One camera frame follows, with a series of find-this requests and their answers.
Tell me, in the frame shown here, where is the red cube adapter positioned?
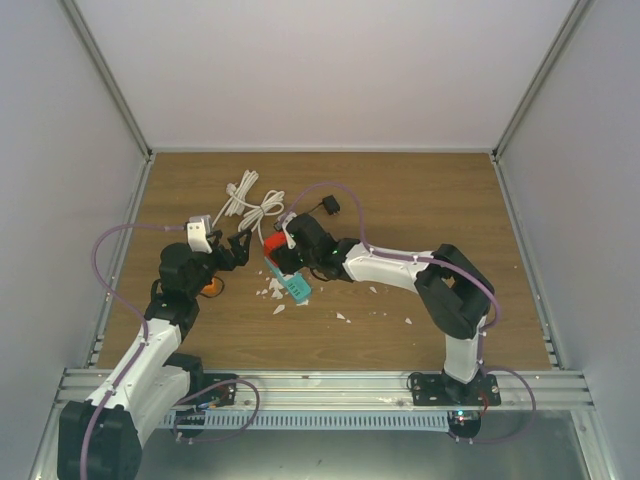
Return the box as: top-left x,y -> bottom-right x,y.
263,231 -> 288,266

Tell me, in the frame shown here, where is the orange power strip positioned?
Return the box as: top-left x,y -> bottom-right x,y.
200,279 -> 223,297

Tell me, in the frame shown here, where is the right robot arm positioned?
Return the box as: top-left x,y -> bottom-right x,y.
264,214 -> 495,405

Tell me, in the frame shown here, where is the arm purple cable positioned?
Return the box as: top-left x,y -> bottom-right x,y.
79,223 -> 191,480
284,182 -> 537,445

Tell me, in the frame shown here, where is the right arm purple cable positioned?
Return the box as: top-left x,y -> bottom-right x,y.
284,182 -> 537,445

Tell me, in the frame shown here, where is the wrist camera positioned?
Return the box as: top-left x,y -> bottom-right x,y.
185,215 -> 212,254
277,212 -> 296,250

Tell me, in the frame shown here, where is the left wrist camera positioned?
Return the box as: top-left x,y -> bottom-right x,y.
185,215 -> 212,254

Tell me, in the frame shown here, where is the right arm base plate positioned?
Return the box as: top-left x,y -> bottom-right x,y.
406,372 -> 502,407

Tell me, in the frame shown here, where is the white orange strip cord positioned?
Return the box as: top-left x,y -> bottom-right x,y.
213,169 -> 260,224

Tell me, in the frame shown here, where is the white teal strip cord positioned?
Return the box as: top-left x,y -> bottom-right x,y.
239,188 -> 286,246

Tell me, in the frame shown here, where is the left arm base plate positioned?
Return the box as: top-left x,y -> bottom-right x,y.
194,373 -> 238,410

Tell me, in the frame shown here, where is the slotted cable duct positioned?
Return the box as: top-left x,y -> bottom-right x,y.
178,410 -> 449,433

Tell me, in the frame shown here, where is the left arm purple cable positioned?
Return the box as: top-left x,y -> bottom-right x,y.
79,223 -> 191,480

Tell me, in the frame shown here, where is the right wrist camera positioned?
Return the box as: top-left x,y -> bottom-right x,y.
277,212 -> 296,250

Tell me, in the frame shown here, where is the aluminium front rail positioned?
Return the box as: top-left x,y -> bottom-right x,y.
57,368 -> 594,412

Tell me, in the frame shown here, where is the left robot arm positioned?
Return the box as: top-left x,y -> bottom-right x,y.
57,222 -> 252,479

